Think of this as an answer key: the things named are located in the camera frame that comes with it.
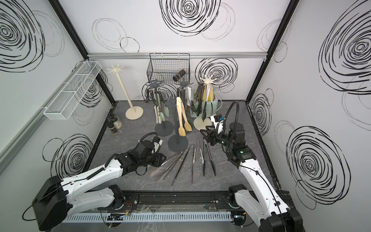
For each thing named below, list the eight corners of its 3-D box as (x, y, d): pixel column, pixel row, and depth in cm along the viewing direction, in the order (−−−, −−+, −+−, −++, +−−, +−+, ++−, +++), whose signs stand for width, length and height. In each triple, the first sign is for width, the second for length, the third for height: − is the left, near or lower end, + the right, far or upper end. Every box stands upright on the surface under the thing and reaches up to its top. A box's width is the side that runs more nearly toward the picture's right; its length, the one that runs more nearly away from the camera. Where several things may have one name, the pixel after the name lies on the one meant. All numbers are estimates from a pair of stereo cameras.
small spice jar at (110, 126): (111, 135, 102) (105, 127, 95) (113, 129, 105) (107, 122, 98) (117, 135, 102) (111, 127, 95) (119, 129, 105) (114, 122, 98)
